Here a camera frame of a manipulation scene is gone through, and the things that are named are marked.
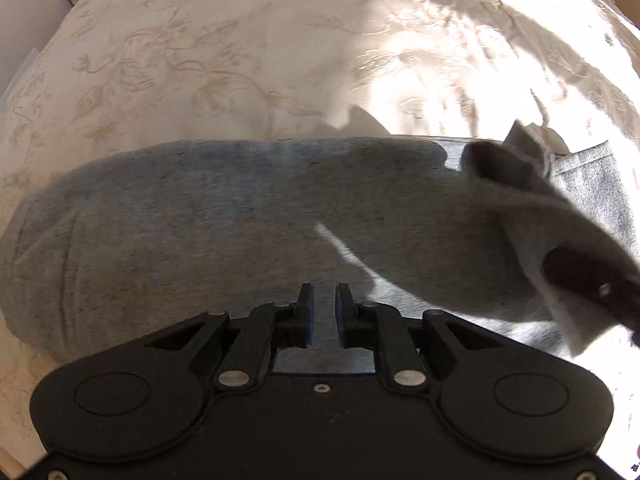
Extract cream embroidered bedspread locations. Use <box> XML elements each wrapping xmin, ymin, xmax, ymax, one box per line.
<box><xmin>0</xmin><ymin>0</ymin><xmax>640</xmax><ymax>476</ymax></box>

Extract grey speckled pants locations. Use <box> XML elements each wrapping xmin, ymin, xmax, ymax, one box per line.
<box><xmin>1</xmin><ymin>127</ymin><xmax>639</xmax><ymax>363</ymax></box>

